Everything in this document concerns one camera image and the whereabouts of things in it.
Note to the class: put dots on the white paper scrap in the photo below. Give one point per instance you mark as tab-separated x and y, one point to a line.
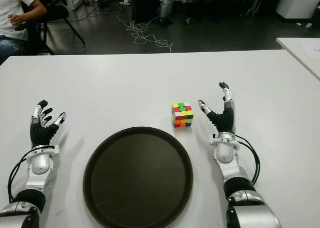
309	25

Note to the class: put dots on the white side table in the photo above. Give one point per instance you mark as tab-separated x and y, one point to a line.
300	52

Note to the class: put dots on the white cabinet with black base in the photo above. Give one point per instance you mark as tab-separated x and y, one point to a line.
297	2

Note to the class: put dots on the multicoloured Rubik's cube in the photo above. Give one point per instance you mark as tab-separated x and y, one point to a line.
182	115

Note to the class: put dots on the silver humanoid robot legs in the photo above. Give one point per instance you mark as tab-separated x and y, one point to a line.
165	7

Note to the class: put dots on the left silver black robot arm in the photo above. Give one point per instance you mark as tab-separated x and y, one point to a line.
37	163

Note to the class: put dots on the white paper sheet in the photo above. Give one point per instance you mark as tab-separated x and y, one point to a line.
313	52

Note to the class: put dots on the right silver black robot arm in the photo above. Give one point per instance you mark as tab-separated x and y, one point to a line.
225	152

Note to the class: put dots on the seated person in white shirt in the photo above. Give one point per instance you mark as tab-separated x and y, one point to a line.
12	7

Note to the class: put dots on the black office chair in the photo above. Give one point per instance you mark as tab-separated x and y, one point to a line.
55	12

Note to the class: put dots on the white power strip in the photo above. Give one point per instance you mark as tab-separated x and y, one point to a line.
124	2

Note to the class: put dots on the round dark brown plate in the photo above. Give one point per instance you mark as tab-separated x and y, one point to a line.
137	178

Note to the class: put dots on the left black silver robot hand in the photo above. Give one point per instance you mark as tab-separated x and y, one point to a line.
40	132

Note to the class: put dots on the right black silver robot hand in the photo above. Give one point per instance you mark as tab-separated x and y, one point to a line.
226	120

